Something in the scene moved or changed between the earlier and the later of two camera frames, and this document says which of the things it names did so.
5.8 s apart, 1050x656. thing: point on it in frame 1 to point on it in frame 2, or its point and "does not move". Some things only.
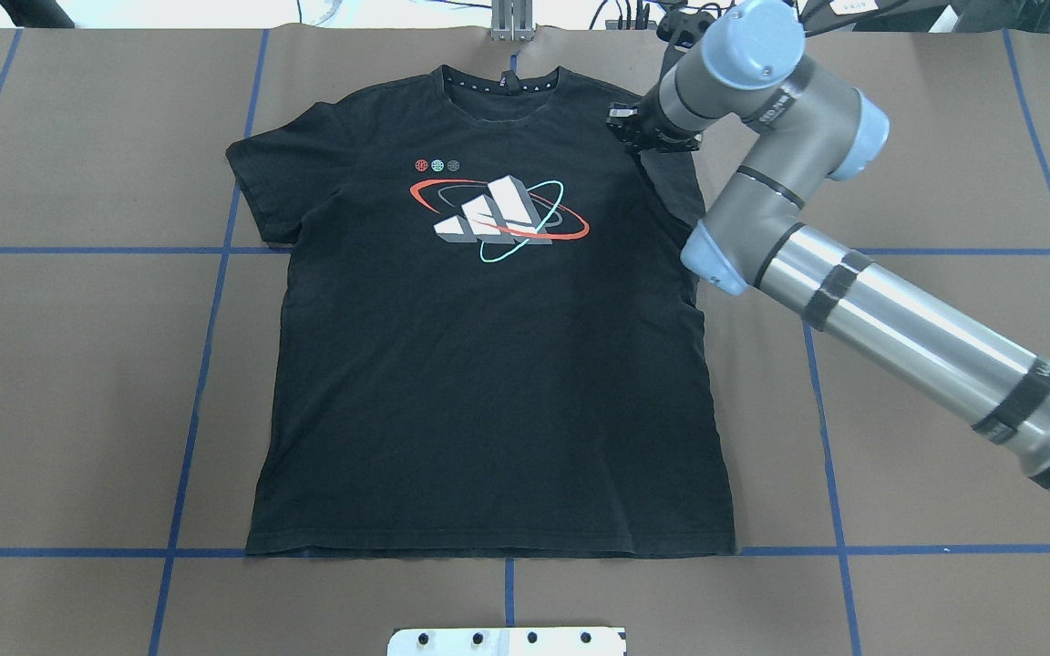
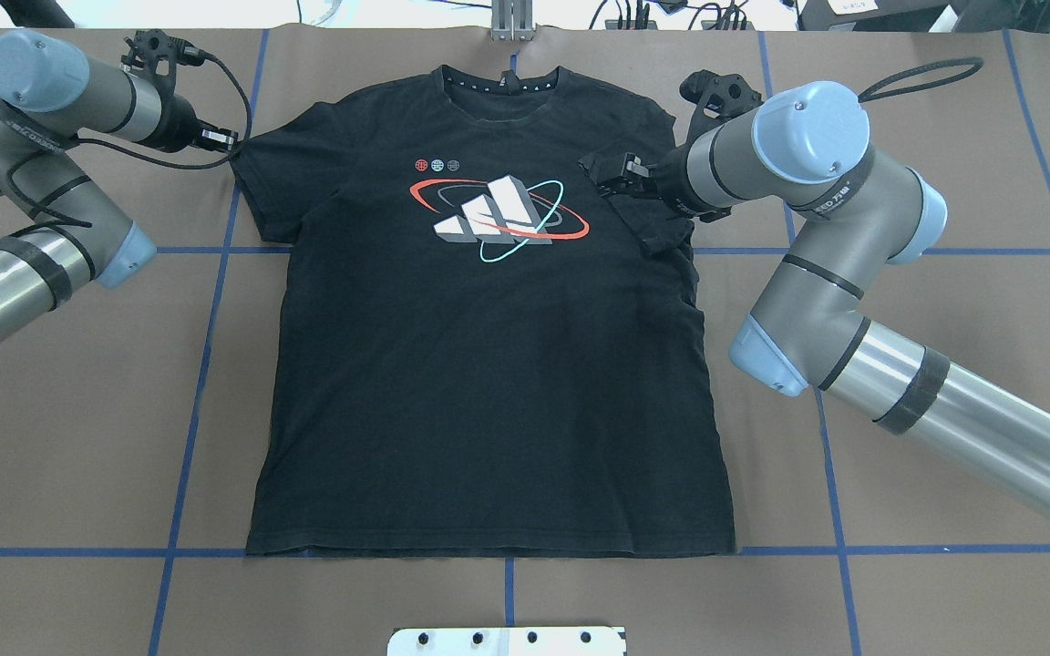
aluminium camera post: [512, 20] does not move
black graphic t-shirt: [489, 337] does not move
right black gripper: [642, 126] to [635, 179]
